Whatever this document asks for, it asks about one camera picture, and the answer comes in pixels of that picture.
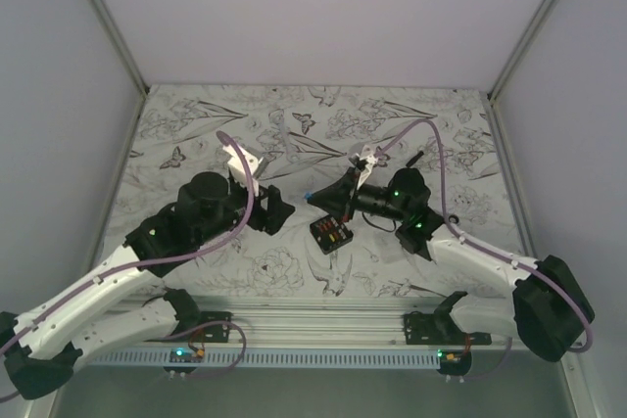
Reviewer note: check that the black fuse box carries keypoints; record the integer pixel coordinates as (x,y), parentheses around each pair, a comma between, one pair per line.
(330,234)

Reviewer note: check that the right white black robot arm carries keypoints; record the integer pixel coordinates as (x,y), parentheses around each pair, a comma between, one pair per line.
(540,301)

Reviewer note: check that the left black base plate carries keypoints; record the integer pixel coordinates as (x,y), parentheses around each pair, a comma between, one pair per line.
(210,327)

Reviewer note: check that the aluminium frame post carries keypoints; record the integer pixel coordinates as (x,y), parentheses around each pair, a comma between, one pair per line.
(521,48)
(107,21)

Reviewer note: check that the right green controller board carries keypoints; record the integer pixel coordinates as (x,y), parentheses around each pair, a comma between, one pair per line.
(454,363)

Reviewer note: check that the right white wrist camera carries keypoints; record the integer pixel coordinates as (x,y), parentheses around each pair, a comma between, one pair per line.
(365,157)

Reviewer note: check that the slotted grey cable duct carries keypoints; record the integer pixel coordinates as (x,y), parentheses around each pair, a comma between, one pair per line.
(404,359)

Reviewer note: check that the aluminium mounting rail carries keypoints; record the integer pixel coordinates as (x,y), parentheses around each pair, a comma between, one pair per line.
(260,322)

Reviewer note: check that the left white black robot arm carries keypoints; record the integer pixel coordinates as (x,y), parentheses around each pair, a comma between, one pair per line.
(42,348)

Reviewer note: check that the silver open-end wrench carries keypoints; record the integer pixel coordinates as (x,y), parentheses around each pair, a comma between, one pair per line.
(277,118)

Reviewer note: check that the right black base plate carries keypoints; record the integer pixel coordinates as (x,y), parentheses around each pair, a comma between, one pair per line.
(430,329)

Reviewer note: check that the small black screwdriver bit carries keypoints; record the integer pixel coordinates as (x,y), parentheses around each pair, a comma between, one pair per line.
(415,159)

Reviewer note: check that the green controller board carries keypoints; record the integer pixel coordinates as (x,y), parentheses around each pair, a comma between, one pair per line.
(454,363)
(183,361)

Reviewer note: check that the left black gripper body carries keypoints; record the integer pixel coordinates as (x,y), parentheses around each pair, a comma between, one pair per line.
(236,208)

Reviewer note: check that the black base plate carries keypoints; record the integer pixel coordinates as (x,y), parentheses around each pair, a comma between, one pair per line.
(430,329)
(210,327)

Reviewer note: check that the left green controller board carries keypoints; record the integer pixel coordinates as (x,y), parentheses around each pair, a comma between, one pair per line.
(183,361)

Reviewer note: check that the left aluminium frame post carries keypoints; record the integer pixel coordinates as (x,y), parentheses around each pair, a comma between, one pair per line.
(107,21)

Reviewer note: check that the right aluminium frame post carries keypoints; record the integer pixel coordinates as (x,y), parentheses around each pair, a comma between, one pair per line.
(521,48)

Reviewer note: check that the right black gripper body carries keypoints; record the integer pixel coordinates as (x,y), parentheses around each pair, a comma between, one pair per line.
(373,199)

